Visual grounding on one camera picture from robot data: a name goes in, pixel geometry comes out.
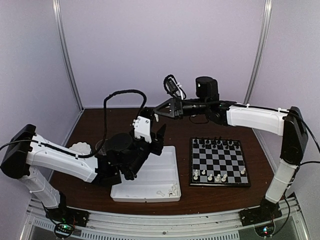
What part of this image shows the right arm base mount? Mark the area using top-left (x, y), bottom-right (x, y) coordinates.
top-left (239, 206), bottom-right (283, 238)

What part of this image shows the right aluminium frame post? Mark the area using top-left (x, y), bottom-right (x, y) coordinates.
top-left (243, 0), bottom-right (273, 105)

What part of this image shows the white scalloped bowl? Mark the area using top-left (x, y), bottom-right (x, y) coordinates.
top-left (69, 142), bottom-right (92, 155)

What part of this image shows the left aluminium frame post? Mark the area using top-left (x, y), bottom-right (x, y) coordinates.
top-left (52, 0), bottom-right (84, 112)

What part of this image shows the white plastic compartment tray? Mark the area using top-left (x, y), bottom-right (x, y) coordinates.
top-left (110, 146), bottom-right (182, 203)

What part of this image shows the row of black chess pieces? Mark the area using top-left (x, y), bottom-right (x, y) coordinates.
top-left (190, 137), bottom-right (241, 150)

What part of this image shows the black white chess board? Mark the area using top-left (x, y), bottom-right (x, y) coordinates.
top-left (189, 139), bottom-right (251, 188)

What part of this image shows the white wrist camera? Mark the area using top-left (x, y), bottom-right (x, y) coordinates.
top-left (163, 74), bottom-right (187, 100)
top-left (132, 115), bottom-right (152, 144)

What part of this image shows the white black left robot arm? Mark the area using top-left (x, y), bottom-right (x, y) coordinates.
top-left (0, 108), bottom-right (167, 222)

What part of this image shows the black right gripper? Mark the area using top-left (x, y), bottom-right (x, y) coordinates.
top-left (153, 95), bottom-right (209, 120)

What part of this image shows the front aluminium rail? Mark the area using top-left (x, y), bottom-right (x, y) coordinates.
top-left (18, 198), bottom-right (311, 240)

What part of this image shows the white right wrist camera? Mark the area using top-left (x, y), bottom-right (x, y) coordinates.
top-left (163, 74), bottom-right (187, 100)

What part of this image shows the white chess piece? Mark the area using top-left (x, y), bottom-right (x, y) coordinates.
top-left (221, 174), bottom-right (228, 182)
top-left (214, 174), bottom-right (221, 183)
top-left (207, 174), bottom-right (214, 182)

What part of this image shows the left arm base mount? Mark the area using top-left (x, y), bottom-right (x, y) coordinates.
top-left (44, 207), bottom-right (90, 239)

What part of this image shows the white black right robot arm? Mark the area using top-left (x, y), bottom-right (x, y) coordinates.
top-left (154, 74), bottom-right (308, 221)

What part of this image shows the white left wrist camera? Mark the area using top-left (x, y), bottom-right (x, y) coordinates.
top-left (132, 115), bottom-right (152, 144)

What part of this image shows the aluminium frame post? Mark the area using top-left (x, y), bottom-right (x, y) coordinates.
top-left (52, 0), bottom-right (84, 112)
top-left (243, 0), bottom-right (273, 105)

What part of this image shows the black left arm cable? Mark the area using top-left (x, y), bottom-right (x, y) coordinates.
top-left (74, 89), bottom-right (148, 159)

